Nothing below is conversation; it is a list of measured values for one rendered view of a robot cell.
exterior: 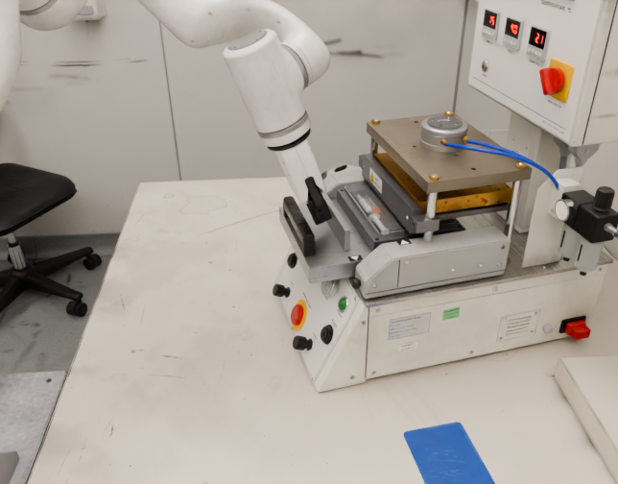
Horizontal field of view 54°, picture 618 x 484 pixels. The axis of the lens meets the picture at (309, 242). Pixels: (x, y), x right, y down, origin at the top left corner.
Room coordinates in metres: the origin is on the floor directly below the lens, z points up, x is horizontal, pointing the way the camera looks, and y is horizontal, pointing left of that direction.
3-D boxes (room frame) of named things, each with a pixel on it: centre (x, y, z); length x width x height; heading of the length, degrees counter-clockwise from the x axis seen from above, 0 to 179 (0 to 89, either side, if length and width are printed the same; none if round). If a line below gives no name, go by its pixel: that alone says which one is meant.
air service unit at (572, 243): (0.80, -0.41, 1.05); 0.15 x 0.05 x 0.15; 15
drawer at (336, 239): (0.95, -0.11, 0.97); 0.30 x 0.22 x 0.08; 105
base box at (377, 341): (0.96, -0.23, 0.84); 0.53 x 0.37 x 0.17; 105
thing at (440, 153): (0.97, -0.27, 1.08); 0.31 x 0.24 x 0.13; 15
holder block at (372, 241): (0.96, -0.16, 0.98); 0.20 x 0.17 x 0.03; 15
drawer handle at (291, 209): (0.91, 0.02, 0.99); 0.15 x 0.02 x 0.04; 15
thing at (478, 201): (0.97, -0.23, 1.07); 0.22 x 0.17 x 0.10; 15
